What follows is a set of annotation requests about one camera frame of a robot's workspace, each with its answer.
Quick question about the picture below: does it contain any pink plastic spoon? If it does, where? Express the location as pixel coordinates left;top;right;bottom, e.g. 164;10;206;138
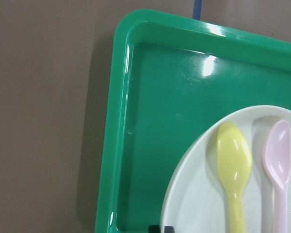
262;120;291;233

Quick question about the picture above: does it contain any white round plate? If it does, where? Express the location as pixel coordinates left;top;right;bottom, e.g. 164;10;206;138
161;105;291;233

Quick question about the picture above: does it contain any yellow plastic spoon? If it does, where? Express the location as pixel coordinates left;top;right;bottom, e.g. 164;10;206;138
216;122;253;233

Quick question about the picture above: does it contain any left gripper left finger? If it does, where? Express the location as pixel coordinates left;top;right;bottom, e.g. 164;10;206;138
148;225;161;233

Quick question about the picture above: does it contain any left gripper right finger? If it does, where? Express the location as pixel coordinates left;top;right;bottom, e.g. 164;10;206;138
164;226;175;233

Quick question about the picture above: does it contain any green plastic tray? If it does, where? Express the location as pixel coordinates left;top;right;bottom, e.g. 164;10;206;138
95;9;291;233

